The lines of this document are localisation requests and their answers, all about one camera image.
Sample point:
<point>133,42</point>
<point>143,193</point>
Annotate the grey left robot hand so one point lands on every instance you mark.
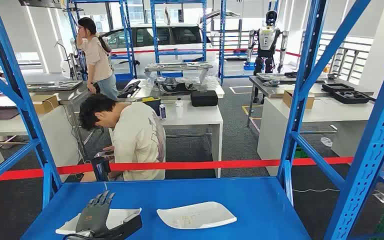
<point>94,215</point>

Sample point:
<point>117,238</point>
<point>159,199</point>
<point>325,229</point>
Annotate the white curved plastic part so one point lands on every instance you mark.
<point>122,213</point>
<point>195,215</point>

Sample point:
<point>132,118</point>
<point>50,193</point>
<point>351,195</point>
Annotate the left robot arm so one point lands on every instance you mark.
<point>82,234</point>

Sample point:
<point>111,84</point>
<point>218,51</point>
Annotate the smartphone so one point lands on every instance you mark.
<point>103,154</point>

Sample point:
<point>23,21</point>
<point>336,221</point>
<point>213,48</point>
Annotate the white table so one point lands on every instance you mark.
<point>62,139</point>
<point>195,116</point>
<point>271,139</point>

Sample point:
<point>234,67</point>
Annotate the cardboard box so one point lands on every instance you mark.
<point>288,99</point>
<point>46,105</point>

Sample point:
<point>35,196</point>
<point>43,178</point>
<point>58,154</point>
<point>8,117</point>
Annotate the steel table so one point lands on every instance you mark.
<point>69,96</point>
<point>149,87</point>
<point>271,92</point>

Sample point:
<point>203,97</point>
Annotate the blue drink can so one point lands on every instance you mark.
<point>162,112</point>

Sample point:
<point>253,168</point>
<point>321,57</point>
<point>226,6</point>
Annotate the black toolbox yellow lid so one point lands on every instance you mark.
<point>154,104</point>

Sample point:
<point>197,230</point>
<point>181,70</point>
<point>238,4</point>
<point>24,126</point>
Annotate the red barrier belt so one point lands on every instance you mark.
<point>293,54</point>
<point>212,164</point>

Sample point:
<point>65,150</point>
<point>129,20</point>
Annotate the black slotted tray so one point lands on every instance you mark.
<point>129,89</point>

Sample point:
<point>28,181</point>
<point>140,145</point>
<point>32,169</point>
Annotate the white plastic bottle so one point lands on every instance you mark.
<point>179,103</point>

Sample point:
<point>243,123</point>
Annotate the open laptop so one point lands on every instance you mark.
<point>1,97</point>

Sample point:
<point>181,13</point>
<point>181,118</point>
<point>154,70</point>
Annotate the black white humanoid robot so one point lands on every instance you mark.
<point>74,63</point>
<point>266,39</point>

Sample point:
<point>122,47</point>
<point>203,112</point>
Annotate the black carrying case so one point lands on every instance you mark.
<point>204,98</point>

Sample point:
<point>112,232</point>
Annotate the white car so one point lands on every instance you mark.
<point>144,58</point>

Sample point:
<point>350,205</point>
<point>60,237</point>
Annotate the long silver metal panel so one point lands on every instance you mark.
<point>178,66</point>

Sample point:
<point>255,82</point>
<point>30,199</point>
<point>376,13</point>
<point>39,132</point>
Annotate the blue storage bin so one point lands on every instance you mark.
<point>249,67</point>

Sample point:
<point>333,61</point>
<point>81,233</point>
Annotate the clear plastic bag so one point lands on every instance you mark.
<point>326,142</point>

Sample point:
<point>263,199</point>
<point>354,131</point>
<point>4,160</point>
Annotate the black plastic tray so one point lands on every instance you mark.
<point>337,87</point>
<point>361,98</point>

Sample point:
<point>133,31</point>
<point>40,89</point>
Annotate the silver floor socket plate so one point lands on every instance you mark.
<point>381,197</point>

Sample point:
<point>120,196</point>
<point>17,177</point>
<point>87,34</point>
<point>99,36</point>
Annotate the metal railing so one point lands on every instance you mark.
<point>354,63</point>

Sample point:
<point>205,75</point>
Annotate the black stanchion post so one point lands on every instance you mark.
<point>101,169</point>

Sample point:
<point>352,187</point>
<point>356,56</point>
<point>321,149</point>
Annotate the black curved frame part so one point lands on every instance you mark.
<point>175,88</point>

